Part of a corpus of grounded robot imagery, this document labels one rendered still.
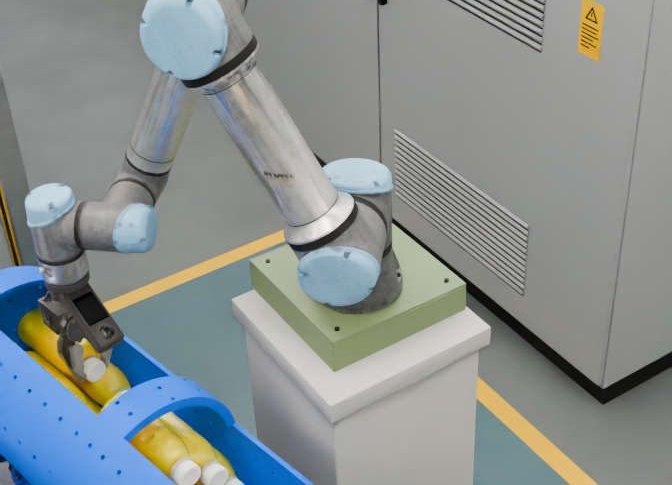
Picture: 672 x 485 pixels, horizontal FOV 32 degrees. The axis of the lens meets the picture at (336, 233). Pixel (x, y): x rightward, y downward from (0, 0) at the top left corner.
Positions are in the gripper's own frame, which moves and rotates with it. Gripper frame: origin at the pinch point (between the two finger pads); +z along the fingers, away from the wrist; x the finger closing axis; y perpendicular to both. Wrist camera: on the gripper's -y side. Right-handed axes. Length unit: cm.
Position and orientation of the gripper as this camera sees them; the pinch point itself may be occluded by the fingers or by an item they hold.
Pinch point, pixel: (94, 371)
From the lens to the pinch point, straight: 201.9
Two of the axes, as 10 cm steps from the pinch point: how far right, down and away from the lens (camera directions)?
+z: 0.5, 8.0, 5.9
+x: -7.2, 4.4, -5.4
